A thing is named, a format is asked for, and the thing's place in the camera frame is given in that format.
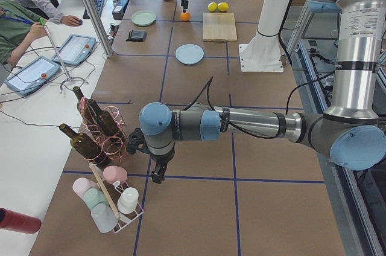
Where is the yellow lemon lower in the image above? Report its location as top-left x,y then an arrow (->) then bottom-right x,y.
217,2 -> 229,12

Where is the mint green plate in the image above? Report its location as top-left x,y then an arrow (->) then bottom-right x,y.
131,10 -> 156,27

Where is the yellow lemon upper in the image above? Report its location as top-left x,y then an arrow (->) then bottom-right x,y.
207,2 -> 218,13

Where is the light blue plate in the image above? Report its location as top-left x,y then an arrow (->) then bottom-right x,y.
175,44 -> 204,65

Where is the dark wine bottle far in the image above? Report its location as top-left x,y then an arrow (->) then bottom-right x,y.
87,98 -> 124,140

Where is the teach pendant near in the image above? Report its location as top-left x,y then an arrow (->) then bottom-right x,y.
5,56 -> 60,95

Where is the orange mandarin fruit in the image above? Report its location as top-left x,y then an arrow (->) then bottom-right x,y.
180,11 -> 191,22

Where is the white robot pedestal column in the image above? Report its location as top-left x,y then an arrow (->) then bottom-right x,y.
239,0 -> 290,72

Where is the person in green shirt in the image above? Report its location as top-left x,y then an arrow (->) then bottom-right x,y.
1,0 -> 46,66

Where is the black desktop box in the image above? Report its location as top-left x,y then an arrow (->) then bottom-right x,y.
112,0 -> 129,21

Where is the grey folded cloth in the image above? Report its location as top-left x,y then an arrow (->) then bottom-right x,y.
125,30 -> 147,42

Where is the teach pendant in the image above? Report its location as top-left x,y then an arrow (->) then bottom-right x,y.
58,34 -> 96,66
5,56 -> 60,95

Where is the white cup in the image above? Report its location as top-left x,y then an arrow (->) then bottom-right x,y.
117,187 -> 139,214

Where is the copper wire bottle rack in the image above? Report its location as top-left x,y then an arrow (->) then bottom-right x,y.
77,97 -> 127,163

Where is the teach pendant far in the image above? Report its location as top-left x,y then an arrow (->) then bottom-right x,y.
58,34 -> 96,66

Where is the pink cup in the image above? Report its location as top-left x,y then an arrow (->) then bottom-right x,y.
103,165 -> 128,184

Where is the yellow lemon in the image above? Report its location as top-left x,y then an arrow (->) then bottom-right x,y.
207,2 -> 218,13
217,2 -> 229,12

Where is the red cylinder bottle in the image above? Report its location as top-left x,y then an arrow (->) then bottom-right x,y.
1,208 -> 42,234

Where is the white wire cup rack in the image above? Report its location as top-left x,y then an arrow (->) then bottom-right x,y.
90,162 -> 145,234

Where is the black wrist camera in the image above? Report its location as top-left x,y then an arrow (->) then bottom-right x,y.
126,127 -> 150,155

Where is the black keyboard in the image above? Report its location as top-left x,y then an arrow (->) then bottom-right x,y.
82,0 -> 107,20

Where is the dark wine bottle near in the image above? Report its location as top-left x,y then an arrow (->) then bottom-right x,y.
59,123 -> 110,168

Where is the bamboo cutting board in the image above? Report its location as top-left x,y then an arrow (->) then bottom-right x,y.
203,13 -> 238,42

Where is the aluminium frame post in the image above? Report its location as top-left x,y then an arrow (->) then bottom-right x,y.
82,0 -> 113,59

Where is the dark wine bottle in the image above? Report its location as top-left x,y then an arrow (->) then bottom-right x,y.
59,123 -> 110,168
87,98 -> 124,140
72,86 -> 97,131

